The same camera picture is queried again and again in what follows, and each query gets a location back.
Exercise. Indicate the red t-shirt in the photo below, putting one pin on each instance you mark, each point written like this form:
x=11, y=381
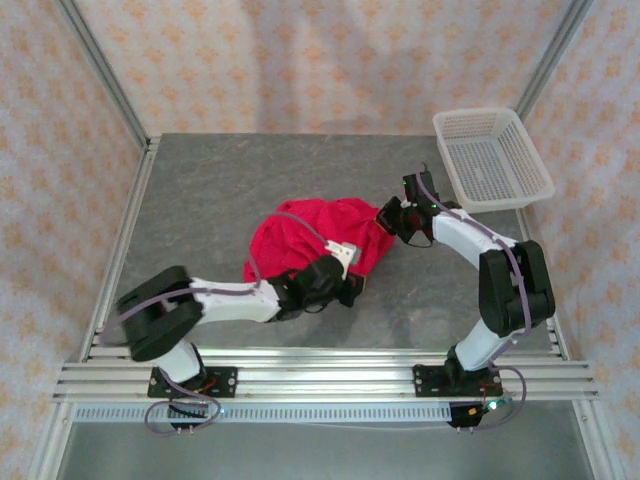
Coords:
x=345, y=225

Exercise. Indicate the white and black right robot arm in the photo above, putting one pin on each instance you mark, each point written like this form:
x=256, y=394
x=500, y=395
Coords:
x=460, y=235

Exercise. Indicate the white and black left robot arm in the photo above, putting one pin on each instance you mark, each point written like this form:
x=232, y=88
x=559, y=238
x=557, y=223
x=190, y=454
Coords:
x=235, y=302

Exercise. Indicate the white perforated plastic basket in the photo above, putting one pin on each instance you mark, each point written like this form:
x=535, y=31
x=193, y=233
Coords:
x=492, y=165

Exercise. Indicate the black controller box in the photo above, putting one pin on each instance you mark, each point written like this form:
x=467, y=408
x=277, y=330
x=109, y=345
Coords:
x=187, y=415
x=462, y=415

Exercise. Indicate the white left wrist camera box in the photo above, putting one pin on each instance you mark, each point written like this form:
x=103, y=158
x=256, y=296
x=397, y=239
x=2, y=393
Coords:
x=345, y=252

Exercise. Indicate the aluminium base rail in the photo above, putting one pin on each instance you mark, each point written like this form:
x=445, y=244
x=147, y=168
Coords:
x=325, y=375

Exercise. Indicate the aluminium table side rail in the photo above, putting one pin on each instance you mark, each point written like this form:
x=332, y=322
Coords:
x=127, y=220
x=525, y=225

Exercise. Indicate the aluminium frame post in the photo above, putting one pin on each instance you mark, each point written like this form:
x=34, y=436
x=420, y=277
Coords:
x=107, y=75
x=554, y=50

